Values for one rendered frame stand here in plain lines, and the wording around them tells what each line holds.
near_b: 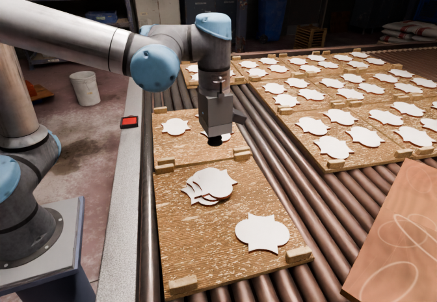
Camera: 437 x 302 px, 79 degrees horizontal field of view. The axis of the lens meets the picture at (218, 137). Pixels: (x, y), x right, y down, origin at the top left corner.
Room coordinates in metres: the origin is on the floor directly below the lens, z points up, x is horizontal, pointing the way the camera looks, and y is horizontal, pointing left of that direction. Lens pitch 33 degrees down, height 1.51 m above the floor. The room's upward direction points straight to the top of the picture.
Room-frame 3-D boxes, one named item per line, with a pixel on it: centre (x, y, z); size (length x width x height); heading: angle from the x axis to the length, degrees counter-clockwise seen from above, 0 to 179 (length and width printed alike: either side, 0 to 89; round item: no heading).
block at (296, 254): (0.37, -0.18, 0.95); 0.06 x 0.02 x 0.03; 105
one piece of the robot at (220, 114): (0.60, -0.01, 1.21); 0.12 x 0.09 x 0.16; 111
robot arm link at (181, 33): (0.58, 0.11, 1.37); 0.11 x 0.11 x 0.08; 1
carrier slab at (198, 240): (0.52, 0.00, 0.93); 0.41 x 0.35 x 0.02; 15
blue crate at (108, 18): (5.20, 2.09, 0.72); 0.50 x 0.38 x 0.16; 103
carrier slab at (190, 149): (0.93, 0.09, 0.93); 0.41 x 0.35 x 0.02; 13
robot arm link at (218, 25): (0.60, 0.01, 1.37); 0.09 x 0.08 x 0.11; 91
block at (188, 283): (0.30, 0.07, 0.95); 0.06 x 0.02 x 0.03; 105
